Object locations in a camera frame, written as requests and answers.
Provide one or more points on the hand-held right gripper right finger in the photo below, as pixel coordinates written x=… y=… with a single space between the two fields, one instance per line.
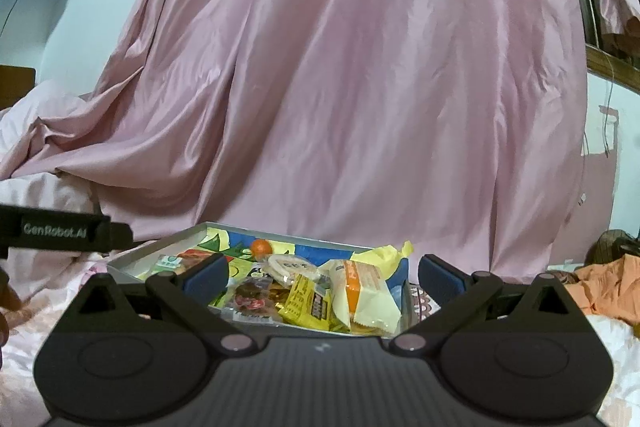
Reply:
x=440 y=278

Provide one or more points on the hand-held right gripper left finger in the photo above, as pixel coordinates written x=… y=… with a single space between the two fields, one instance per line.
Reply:
x=207 y=276

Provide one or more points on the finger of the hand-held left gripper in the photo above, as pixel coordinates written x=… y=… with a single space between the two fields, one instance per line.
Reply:
x=121 y=237

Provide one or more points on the dark snack clear packet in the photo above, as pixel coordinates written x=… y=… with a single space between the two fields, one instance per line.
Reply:
x=250 y=299

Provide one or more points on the small orange tangerine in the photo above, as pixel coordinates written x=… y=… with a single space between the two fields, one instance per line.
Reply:
x=260 y=247

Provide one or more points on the yellow orange snack packet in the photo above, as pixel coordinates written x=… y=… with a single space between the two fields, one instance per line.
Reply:
x=365 y=292

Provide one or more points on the round crackers clear packet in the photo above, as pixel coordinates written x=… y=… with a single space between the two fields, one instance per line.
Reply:
x=290 y=264

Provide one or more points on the person's left hand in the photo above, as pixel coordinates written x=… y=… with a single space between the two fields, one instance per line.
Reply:
x=7 y=297

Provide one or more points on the pale pink quilt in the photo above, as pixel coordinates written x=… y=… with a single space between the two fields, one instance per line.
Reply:
x=40 y=197

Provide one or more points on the crumpled yellow paper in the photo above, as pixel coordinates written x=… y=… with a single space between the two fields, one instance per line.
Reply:
x=385 y=253

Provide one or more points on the floral bedsheet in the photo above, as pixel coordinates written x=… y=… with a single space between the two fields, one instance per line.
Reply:
x=25 y=332

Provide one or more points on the wooden headboard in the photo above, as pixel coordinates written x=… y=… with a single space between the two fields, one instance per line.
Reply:
x=15 y=87

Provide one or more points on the orange cloth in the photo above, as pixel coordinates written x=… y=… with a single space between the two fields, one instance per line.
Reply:
x=610 y=287

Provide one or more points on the wooden window sill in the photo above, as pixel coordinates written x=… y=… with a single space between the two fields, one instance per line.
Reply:
x=615 y=67

